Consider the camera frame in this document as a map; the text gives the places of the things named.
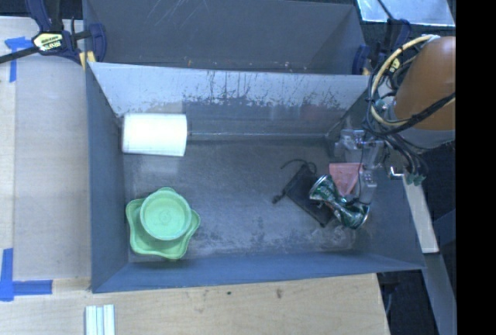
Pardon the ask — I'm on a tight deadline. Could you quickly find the pale wood flat board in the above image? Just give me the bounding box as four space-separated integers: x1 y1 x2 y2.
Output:
12 54 92 281

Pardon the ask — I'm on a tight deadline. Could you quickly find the green flower-shaped cup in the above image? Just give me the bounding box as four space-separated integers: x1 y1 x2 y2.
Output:
125 186 202 261

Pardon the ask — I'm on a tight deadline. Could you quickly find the grey metal bin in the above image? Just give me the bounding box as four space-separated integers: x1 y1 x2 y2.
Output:
81 0 428 294

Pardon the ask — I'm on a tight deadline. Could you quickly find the crushed green can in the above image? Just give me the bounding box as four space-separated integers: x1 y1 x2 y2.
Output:
308 174 370 230

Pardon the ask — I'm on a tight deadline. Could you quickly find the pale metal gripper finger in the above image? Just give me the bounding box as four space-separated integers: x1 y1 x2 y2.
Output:
358 173 378 207

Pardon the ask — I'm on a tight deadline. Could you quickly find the white paper roll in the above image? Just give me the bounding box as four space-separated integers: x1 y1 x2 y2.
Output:
121 112 188 157

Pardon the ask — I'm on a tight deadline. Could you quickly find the black flat pouch with cord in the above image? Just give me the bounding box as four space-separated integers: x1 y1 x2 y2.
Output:
271 158 335 228

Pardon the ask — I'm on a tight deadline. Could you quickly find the salmon red triangular piece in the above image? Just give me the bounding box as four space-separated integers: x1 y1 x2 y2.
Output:
329 162 364 196

